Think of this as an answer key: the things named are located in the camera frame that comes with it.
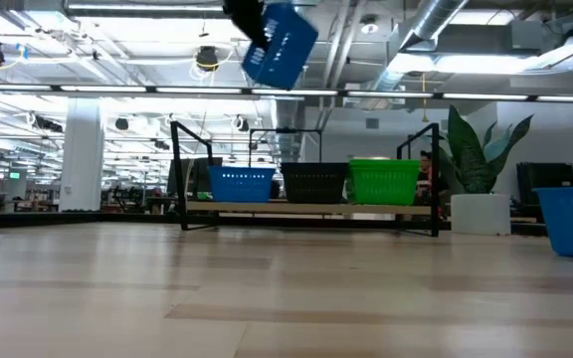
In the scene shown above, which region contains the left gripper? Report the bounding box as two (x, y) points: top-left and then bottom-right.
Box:
(222, 0), (271, 51)

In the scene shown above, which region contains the white plant pot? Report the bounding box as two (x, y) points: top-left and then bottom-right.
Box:
(449, 192), (512, 237)

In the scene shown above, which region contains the black yellow-banded ceiling device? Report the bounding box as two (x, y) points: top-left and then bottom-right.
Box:
(195, 45), (220, 73)

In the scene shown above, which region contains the black slotted plastic basket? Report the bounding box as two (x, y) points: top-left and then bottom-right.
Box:
(280, 164), (350, 171)
(280, 161), (350, 167)
(280, 167), (350, 205)

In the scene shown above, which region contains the dark computer monitor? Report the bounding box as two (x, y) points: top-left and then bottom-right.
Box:
(167, 156), (224, 196)

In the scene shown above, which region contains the long ceiling light bar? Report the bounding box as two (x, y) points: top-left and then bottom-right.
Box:
(0, 83), (573, 103)

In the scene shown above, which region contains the yellow hanging cord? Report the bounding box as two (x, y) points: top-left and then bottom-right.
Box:
(419, 72), (430, 124)

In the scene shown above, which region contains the green snake plant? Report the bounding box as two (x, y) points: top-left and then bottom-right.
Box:
(438, 103), (535, 196)

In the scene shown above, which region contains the white building column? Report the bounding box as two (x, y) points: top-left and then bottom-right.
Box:
(59, 96), (104, 213)

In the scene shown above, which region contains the person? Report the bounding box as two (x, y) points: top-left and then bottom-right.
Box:
(415, 150), (441, 205)

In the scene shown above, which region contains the black-framed wooden shelf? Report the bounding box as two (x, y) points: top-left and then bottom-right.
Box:
(169, 120), (441, 239)

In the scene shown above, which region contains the blue slotted plastic basket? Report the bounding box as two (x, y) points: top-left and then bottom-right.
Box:
(207, 165), (277, 204)
(533, 186), (573, 261)
(241, 2), (320, 91)

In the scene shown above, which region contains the silver spiral air duct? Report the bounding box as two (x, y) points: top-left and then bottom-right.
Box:
(365, 0), (470, 110)

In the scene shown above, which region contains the black equipment rack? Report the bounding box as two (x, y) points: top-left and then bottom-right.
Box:
(515, 161), (573, 225)

